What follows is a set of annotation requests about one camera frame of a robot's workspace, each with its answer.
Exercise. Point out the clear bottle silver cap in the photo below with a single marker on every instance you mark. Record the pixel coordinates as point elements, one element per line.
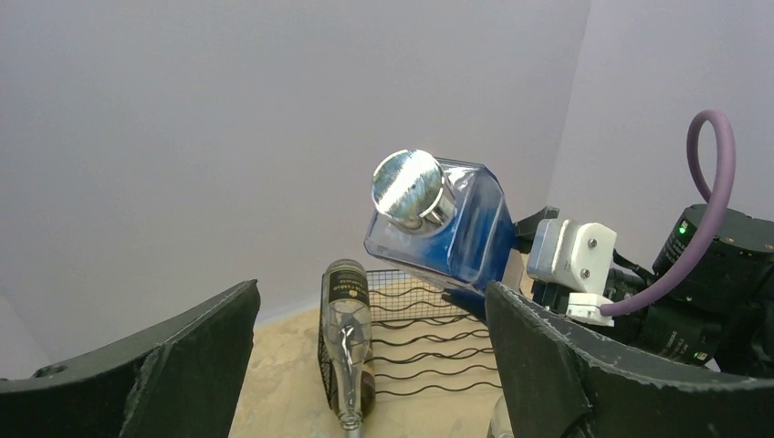
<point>499,425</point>

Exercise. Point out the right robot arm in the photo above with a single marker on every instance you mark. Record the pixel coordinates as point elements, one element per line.
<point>723,309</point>

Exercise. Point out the black wire wine rack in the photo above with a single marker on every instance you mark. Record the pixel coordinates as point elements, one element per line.
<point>420,342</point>

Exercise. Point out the blue square glass bottle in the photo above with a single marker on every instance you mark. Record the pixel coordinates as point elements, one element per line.
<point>444,221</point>

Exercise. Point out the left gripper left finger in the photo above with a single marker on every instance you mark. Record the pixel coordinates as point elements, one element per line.
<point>179,378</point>

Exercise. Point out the clear glass bottle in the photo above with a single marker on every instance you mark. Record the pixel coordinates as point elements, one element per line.
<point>346,320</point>

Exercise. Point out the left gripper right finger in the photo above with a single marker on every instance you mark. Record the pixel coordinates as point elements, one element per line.
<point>561,379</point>

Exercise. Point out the olive green wine bottle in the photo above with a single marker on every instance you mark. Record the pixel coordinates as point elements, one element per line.
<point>352,403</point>

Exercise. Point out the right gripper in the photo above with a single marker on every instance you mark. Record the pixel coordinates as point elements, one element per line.
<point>553,297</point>

